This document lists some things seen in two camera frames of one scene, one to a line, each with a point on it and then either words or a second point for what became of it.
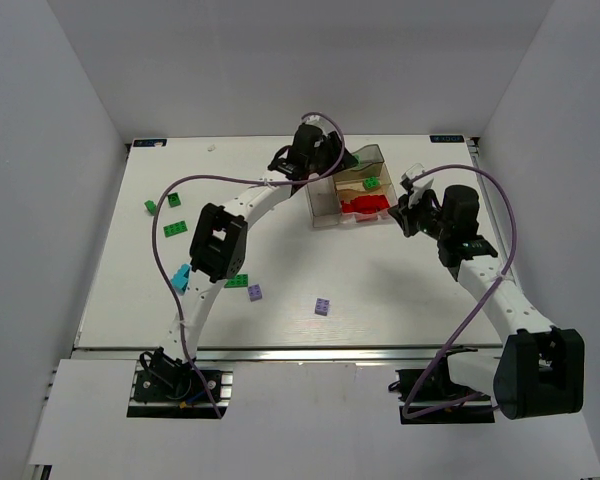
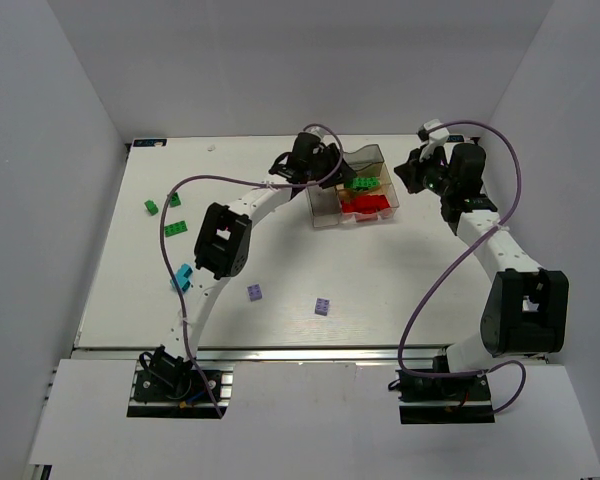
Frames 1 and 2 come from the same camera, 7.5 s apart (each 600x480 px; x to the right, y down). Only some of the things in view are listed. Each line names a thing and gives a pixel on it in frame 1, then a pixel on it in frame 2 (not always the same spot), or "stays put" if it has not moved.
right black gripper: [411, 215] → [415, 172]
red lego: [366, 204] stays put
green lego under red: [175, 228] stays put
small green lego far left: [151, 206] stays put
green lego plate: [240, 280] → [364, 183]
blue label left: [150, 142] stays put
